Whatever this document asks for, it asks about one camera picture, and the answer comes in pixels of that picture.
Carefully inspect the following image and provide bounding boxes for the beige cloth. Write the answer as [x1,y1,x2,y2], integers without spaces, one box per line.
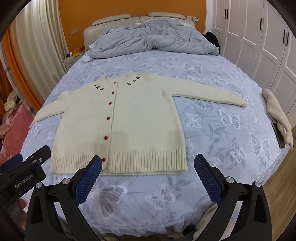
[261,88,294,149]

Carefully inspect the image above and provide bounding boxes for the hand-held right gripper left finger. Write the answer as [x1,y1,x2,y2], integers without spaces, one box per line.
[25,155,103,241]

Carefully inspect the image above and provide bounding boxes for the grey-blue duvet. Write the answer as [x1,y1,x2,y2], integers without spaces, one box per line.
[87,19,220,59]

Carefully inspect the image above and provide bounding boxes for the yellow box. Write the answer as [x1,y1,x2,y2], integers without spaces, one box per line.
[69,47,85,57]

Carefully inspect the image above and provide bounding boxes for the cream curtain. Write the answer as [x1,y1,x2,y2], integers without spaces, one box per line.
[9,0,70,112]

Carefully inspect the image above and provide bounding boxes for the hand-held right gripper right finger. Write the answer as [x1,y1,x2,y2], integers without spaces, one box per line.
[194,154,273,241]

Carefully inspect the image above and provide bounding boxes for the pink patterned cloth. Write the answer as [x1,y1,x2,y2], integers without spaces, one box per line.
[0,107,35,158]

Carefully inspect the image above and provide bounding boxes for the cream knit cardigan red buttons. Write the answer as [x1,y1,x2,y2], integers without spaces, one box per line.
[30,72,247,175]

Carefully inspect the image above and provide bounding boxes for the cream crumpled cloth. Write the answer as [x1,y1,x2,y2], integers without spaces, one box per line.
[3,91,19,112]

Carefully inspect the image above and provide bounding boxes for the orange curtain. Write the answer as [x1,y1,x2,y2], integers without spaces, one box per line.
[0,32,42,114]

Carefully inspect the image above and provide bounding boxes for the white nightstand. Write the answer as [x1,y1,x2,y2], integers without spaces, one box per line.
[63,57,81,72]

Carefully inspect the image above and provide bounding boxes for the black phone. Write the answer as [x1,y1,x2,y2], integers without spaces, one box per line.
[272,122,286,149]

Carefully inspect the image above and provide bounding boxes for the black bag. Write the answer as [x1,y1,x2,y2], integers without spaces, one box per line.
[205,31,221,50]

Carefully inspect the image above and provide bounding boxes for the beige padded headboard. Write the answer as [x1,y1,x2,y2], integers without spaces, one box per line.
[83,13,195,50]

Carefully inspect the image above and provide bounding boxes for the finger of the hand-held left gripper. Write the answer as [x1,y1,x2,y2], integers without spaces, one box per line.
[0,154,23,173]
[26,146,51,166]

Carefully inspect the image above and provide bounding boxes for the bed with butterfly print sheet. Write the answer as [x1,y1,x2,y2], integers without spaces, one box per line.
[20,50,292,241]

